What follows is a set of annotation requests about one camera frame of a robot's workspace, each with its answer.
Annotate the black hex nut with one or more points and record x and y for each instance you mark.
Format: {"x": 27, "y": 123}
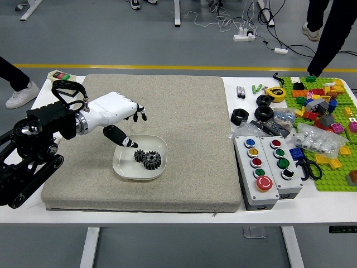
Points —
{"x": 235, "y": 117}

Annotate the dark grey roof brick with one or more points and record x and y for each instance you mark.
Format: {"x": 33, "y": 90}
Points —
{"x": 327, "y": 120}

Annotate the white desk leg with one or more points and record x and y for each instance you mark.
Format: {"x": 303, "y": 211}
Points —
{"x": 177, "y": 14}
{"x": 29, "y": 9}
{"x": 266, "y": 12}

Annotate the white power adapter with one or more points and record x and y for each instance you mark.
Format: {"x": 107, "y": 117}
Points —
{"x": 280, "y": 51}

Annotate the orange toy brick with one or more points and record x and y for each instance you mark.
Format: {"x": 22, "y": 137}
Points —
{"x": 299, "y": 93}

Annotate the yellow tape measure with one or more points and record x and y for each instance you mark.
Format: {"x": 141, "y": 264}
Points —
{"x": 276, "y": 93}

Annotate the black round roller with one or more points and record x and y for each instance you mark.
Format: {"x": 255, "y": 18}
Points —
{"x": 259, "y": 114}
{"x": 259, "y": 101}

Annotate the small black gear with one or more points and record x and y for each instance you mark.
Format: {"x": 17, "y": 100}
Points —
{"x": 139, "y": 155}

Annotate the white square plate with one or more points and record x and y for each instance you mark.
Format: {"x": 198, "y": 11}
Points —
{"x": 125, "y": 164}

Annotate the white toy brick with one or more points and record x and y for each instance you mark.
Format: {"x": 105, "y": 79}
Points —
{"x": 295, "y": 80}

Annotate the tall blue toy brick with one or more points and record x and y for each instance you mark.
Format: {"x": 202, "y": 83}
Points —
{"x": 332, "y": 106}

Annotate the grey-brown cushion mat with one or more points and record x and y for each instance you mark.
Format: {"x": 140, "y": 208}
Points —
{"x": 189, "y": 117}

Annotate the black toy brick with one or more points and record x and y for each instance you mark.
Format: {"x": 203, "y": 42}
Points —
{"x": 298, "y": 86}

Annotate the brown toy brick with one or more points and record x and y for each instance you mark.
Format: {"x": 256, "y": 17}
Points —
{"x": 352, "y": 178}

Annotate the red toy brick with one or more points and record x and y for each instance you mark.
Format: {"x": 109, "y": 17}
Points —
{"x": 309, "y": 115}

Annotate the grey under-table bracket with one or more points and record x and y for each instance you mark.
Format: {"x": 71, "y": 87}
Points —
{"x": 253, "y": 232}

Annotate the white table leg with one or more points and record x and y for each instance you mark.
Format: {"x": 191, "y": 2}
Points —
{"x": 293, "y": 248}
{"x": 89, "y": 248}

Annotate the bag of resistors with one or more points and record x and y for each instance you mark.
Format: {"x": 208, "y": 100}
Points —
{"x": 284, "y": 118}

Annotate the five-button control box grey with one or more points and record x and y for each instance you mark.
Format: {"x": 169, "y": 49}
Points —
{"x": 251, "y": 192}

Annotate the big black gear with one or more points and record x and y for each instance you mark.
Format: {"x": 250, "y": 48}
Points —
{"x": 153, "y": 164}

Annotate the green brick baseplate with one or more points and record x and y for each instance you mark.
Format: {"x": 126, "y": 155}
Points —
{"x": 332, "y": 178}

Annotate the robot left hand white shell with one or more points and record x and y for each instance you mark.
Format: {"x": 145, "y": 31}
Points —
{"x": 111, "y": 109}

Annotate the white power strip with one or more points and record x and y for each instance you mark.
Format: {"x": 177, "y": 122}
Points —
{"x": 242, "y": 37}

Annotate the black scissors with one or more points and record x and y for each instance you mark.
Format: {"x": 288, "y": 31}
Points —
{"x": 306, "y": 166}

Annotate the black printed package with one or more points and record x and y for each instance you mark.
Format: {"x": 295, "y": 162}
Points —
{"x": 277, "y": 128}

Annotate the green toy brick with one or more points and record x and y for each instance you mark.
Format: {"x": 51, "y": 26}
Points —
{"x": 301, "y": 100}
{"x": 311, "y": 79}

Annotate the long yellow toy brick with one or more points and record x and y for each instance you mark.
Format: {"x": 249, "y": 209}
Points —
{"x": 325, "y": 159}

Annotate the four-button control box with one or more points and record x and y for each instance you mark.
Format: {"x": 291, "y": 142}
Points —
{"x": 284, "y": 173}

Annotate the cream switch box red green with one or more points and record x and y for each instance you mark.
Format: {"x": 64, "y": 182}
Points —
{"x": 61, "y": 74}

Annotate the black table height controller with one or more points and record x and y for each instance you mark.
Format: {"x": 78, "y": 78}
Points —
{"x": 343, "y": 229}

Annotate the small battery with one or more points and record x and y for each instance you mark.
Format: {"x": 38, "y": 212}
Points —
{"x": 243, "y": 92}
{"x": 239, "y": 91}

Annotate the magenta toy brick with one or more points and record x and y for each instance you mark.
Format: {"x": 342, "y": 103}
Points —
{"x": 352, "y": 128}

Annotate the bag of white parts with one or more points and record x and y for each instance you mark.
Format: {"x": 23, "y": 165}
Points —
{"x": 318, "y": 139}

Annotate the pink toy brick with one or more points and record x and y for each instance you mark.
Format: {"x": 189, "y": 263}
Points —
{"x": 337, "y": 128}

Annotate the grey arch toy brick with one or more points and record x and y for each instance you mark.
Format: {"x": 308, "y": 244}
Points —
{"x": 315, "y": 104}

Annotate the crumpled clear plastic bag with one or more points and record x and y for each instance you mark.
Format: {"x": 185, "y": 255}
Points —
{"x": 242, "y": 129}

